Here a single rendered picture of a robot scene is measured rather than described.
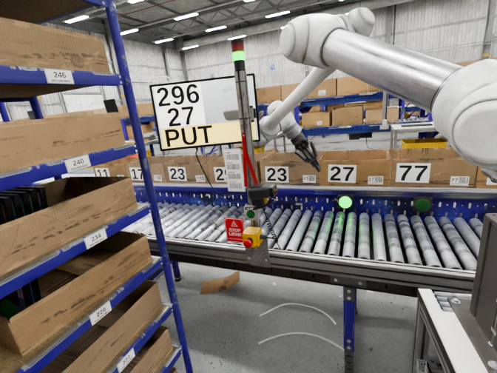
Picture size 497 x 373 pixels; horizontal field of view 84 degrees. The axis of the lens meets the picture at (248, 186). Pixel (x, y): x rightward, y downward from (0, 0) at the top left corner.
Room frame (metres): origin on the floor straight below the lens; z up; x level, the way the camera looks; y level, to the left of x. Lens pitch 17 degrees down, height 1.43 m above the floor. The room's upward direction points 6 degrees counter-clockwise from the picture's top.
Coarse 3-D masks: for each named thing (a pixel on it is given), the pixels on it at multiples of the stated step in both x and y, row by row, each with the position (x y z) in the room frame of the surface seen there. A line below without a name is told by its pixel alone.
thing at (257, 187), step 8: (256, 184) 1.14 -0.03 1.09; (264, 184) 1.12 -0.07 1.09; (272, 184) 1.11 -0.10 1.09; (248, 192) 1.11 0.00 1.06; (256, 192) 1.09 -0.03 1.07; (264, 192) 1.08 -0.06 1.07; (272, 192) 1.07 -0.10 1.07; (256, 200) 1.11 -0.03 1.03; (264, 200) 1.10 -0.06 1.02; (256, 208) 1.10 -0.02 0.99
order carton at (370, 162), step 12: (324, 156) 1.83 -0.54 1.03; (336, 156) 1.86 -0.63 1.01; (348, 156) 1.83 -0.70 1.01; (360, 156) 1.80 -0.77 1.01; (372, 156) 1.77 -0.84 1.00; (384, 156) 1.74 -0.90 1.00; (324, 168) 1.62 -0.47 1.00; (360, 168) 1.54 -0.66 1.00; (372, 168) 1.51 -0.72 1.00; (384, 168) 1.49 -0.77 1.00; (324, 180) 1.62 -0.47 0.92; (360, 180) 1.54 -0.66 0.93; (384, 180) 1.49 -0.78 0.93
